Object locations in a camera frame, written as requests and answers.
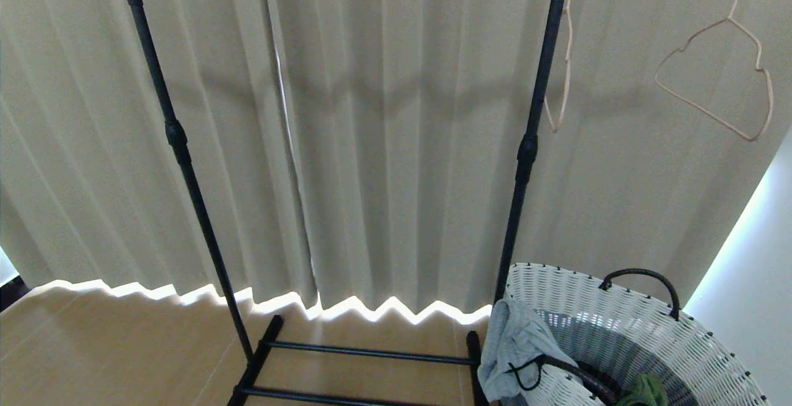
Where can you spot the white laundry basket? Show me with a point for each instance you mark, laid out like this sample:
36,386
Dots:
619,313

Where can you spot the pink clothes hanger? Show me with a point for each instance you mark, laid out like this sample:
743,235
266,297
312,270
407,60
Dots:
568,47
705,111

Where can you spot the pale grey shorts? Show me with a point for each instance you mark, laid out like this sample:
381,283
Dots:
513,338

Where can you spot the green long-sleeved shirt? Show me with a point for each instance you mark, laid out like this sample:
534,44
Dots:
646,390

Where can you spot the black clothes rack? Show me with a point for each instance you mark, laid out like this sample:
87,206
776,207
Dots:
176,133

